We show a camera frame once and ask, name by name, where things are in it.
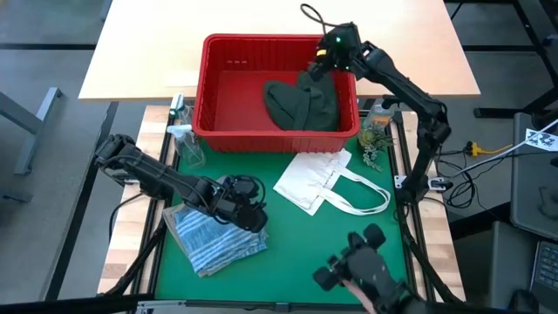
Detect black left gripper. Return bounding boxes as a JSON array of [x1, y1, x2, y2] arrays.
[[213, 174, 269, 235]]

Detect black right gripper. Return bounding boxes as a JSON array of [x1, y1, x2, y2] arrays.
[[307, 22, 365, 83]]

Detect dark green garment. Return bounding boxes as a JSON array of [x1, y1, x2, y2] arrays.
[[262, 65, 341, 131]]

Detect blue striped garment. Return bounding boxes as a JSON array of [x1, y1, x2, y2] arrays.
[[163, 174, 269, 278]]

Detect red plastic laundry bin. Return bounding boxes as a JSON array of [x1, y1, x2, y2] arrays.
[[191, 32, 362, 154]]

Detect green table mat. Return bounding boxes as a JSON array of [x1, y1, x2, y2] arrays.
[[154, 117, 413, 306]]

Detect cream canvas tote bag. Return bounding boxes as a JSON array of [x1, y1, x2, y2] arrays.
[[273, 147, 392, 217]]

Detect clear spray bottle white head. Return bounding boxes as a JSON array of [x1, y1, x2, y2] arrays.
[[167, 124, 207, 170]]

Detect small potted succulent plant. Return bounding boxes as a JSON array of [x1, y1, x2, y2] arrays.
[[357, 124, 396, 174]]

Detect clear bottle white green cap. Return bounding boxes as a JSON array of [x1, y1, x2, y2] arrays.
[[168, 92, 195, 127]]

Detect light wooden desk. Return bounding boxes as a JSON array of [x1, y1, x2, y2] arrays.
[[78, 0, 481, 102]]

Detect white paper label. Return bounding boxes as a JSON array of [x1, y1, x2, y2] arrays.
[[162, 70, 201, 87]]

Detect black mechanical device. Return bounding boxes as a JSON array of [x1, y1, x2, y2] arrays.
[[312, 222, 413, 314]]

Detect grey metal table leg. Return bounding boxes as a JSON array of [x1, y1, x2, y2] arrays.
[[0, 86, 65, 175]]

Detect white tag black marks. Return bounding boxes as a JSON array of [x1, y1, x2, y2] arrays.
[[525, 127, 558, 153]]

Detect black rounded object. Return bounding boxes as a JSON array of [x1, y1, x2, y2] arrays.
[[507, 287, 541, 314]]

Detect dark keyboard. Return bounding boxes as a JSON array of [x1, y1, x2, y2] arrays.
[[529, 239, 558, 302]]

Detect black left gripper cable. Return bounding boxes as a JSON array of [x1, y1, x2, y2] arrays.
[[243, 174, 268, 206]]

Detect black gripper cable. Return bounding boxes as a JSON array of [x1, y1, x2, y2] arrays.
[[243, 174, 268, 206], [299, 3, 339, 31]]

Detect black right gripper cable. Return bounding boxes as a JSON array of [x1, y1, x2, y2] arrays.
[[299, 3, 339, 31]]

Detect black aluminium table frame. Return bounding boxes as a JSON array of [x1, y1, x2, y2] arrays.
[[98, 102, 467, 314]]

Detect black desk frame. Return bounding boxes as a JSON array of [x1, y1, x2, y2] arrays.
[[444, 0, 558, 119]]

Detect black floor cable bundle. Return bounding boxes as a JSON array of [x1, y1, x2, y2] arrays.
[[433, 143, 485, 210]]

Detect white cable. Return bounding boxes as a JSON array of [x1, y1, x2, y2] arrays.
[[457, 119, 558, 174]]

